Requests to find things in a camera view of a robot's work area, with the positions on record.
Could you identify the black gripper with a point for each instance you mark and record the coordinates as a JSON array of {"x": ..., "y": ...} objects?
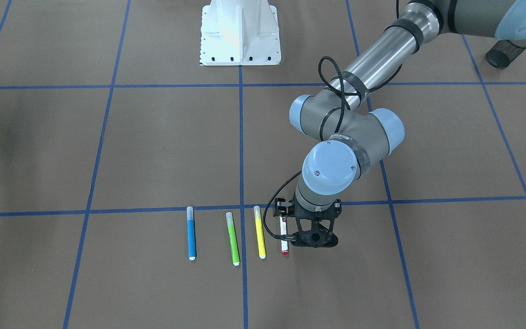
[{"x": 281, "y": 206}]

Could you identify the blue marker pen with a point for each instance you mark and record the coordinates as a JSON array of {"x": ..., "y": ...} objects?
[{"x": 191, "y": 243}]

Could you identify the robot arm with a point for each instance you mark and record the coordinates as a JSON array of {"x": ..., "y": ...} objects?
[{"x": 350, "y": 144}]

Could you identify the yellow highlighter pen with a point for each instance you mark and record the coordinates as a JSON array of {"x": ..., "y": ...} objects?
[{"x": 259, "y": 233}]

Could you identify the green highlighter pen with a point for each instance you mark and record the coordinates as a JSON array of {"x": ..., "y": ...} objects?
[{"x": 232, "y": 238}]

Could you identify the black mesh cup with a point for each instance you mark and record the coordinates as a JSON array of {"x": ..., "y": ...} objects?
[{"x": 504, "y": 52}]

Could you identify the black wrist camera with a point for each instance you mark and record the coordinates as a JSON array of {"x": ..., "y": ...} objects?
[{"x": 283, "y": 208}]

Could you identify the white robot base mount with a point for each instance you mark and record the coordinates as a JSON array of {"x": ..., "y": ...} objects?
[{"x": 239, "y": 32}]

